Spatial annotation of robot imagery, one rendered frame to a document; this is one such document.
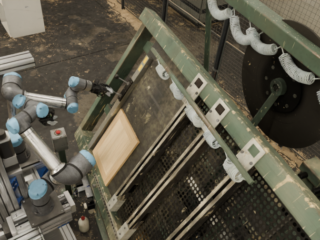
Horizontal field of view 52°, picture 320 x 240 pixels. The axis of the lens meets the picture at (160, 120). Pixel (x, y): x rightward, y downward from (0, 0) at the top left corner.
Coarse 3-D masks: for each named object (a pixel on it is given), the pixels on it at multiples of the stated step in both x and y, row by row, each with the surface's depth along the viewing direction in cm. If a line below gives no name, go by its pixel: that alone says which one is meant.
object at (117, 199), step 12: (192, 84) 189; (204, 84) 182; (180, 96) 183; (192, 96) 187; (180, 108) 198; (180, 120) 197; (168, 132) 202; (156, 144) 210; (168, 144) 208; (144, 156) 215; (156, 156) 212; (144, 168) 215; (132, 180) 220; (120, 192) 231; (108, 204) 235; (120, 204) 234
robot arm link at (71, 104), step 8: (8, 88) 206; (16, 88) 208; (8, 96) 206; (32, 96) 211; (40, 96) 214; (48, 96) 216; (72, 96) 226; (48, 104) 216; (56, 104) 218; (64, 104) 220; (72, 104) 220; (72, 112) 223
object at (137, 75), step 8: (144, 64) 239; (136, 72) 245; (144, 72) 244; (136, 80) 246; (128, 96) 253; (120, 104) 256; (112, 112) 259; (104, 120) 266; (112, 120) 264; (104, 128) 266; (96, 136) 271; (88, 144) 278; (96, 144) 275
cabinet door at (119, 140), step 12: (120, 120) 252; (108, 132) 262; (120, 132) 250; (132, 132) 238; (108, 144) 260; (120, 144) 247; (132, 144) 236; (96, 156) 269; (108, 156) 257; (120, 156) 244; (108, 168) 254; (108, 180) 250
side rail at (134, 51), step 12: (144, 36) 251; (132, 48) 254; (120, 60) 262; (132, 60) 262; (120, 72) 265; (108, 84) 270; (120, 84) 274; (108, 96) 277; (96, 108) 281; (84, 120) 289; (96, 120) 291
